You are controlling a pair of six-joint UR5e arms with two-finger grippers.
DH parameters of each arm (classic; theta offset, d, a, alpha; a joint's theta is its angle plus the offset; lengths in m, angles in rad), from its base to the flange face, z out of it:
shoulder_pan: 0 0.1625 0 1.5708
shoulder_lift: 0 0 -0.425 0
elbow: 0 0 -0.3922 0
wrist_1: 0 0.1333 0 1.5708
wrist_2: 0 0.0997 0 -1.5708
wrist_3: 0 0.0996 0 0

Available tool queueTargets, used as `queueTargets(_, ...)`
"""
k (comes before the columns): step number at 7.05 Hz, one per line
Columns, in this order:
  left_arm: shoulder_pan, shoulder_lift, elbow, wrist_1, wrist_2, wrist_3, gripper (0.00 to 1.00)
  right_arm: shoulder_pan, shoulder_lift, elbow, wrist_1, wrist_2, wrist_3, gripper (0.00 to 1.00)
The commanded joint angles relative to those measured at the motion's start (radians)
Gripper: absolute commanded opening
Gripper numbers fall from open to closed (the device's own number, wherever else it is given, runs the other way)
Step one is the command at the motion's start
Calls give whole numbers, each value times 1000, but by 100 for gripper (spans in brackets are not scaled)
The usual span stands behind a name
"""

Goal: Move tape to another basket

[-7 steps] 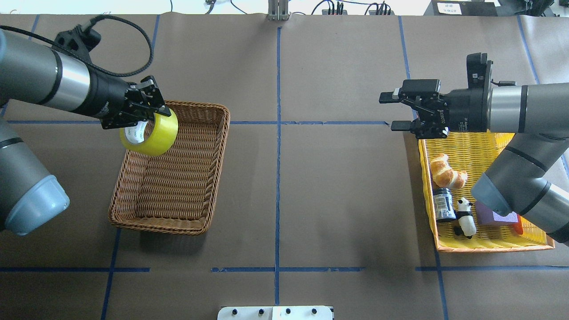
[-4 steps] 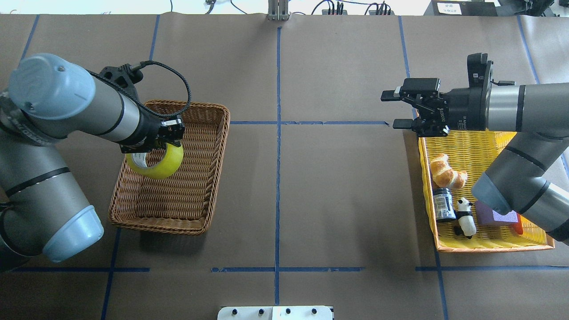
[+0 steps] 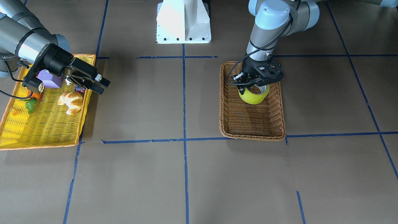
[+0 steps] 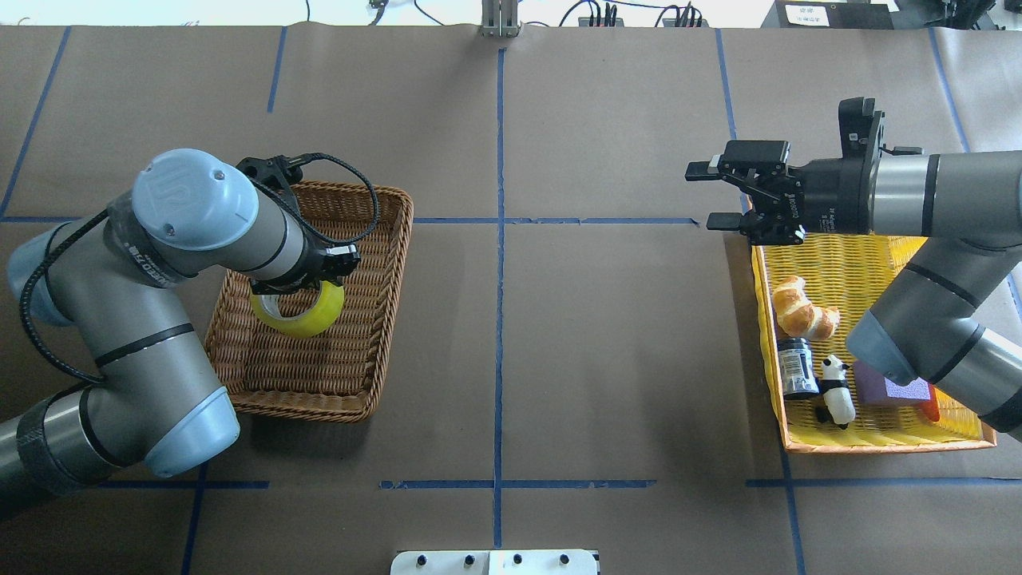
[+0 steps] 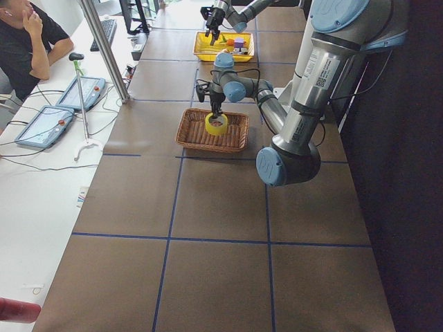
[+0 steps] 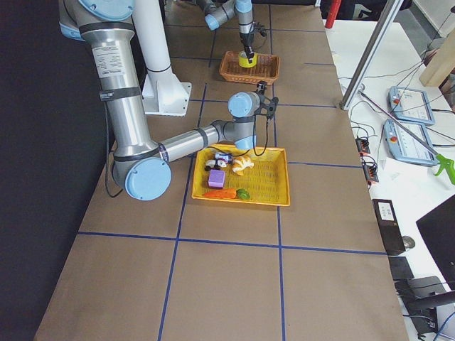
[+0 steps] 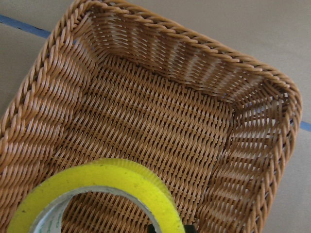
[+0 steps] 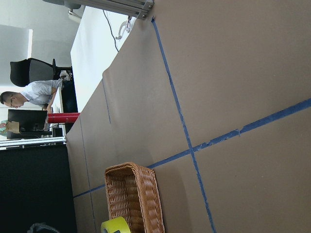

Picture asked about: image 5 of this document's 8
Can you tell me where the far teach pendant tablet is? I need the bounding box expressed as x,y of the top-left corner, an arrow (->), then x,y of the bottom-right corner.
55,75 -> 107,112

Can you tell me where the seated person black shirt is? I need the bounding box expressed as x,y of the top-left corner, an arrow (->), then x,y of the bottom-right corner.
1,1 -> 73,101

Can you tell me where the black keyboard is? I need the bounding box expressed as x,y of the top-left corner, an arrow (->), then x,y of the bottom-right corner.
89,19 -> 117,52

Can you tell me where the white pillar mount base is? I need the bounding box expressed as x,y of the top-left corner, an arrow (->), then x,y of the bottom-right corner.
278,1 -> 318,112

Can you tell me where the brown wicker basket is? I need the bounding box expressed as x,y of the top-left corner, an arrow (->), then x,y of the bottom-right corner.
176,108 -> 249,153

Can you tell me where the aluminium frame post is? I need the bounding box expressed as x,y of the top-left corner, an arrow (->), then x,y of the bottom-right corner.
79,0 -> 130,104

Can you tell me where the teach pendant tablet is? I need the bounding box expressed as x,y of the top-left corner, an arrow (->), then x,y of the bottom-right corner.
55,75 -> 107,112
15,105 -> 75,148

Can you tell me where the near teach pendant tablet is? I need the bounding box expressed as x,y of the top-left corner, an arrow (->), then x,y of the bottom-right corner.
15,105 -> 75,148

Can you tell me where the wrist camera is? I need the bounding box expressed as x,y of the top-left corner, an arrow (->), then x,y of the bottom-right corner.
195,80 -> 210,102

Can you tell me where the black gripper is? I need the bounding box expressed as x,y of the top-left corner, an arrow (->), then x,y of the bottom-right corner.
204,7 -> 225,46
209,91 -> 225,120

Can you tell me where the purple foam cube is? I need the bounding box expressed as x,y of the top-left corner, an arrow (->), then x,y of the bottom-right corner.
234,37 -> 244,48

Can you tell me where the yellow tape roll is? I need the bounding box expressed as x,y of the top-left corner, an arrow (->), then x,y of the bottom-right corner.
205,113 -> 228,136

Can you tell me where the black monitor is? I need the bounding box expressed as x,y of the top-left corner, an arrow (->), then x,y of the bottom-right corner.
118,0 -> 150,35

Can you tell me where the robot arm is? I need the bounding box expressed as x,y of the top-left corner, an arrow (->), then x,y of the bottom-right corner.
200,0 -> 277,46
207,1 -> 409,186

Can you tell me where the red cylinder object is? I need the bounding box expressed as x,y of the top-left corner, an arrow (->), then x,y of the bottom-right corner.
1,297 -> 42,324

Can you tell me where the yellow plastic woven basket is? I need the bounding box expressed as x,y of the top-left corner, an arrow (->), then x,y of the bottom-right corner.
193,31 -> 255,62

